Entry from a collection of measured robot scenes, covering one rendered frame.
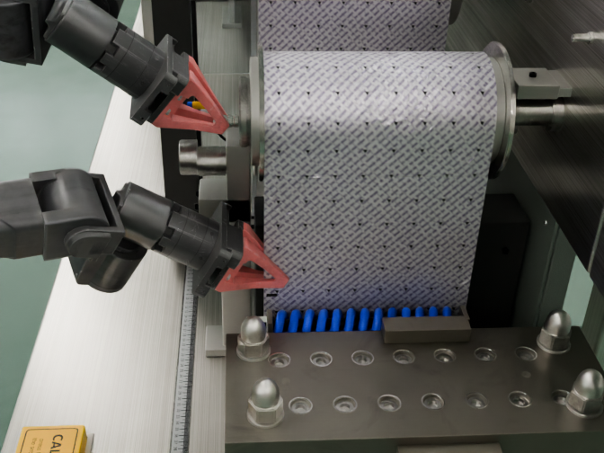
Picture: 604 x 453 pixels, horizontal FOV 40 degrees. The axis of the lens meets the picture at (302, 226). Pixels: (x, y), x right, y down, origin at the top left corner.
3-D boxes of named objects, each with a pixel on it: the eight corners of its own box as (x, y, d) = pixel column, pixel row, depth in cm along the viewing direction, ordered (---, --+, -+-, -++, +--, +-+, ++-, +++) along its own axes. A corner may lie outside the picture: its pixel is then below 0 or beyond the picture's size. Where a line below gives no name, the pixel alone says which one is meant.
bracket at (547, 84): (502, 81, 91) (505, 64, 90) (555, 81, 91) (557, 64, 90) (516, 100, 87) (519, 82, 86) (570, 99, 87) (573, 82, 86)
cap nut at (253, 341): (235, 340, 90) (235, 307, 88) (270, 339, 90) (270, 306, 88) (236, 362, 87) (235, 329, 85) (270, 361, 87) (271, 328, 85)
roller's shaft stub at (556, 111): (486, 120, 93) (492, 84, 91) (546, 120, 93) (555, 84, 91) (496, 137, 89) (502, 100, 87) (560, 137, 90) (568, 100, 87)
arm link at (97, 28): (29, 44, 80) (57, 8, 77) (48, 3, 85) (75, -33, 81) (91, 84, 83) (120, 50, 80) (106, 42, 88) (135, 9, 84)
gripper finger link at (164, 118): (207, 162, 89) (133, 115, 85) (205, 129, 95) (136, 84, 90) (246, 117, 86) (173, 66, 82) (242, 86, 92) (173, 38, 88)
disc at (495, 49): (464, 141, 100) (482, 22, 92) (467, 141, 100) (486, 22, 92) (496, 204, 88) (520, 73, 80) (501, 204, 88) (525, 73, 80)
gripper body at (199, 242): (207, 302, 87) (142, 275, 85) (209, 248, 96) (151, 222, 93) (236, 258, 84) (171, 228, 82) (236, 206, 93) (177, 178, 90)
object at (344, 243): (263, 315, 96) (263, 175, 86) (463, 311, 97) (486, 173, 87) (263, 318, 95) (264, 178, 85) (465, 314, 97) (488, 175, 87)
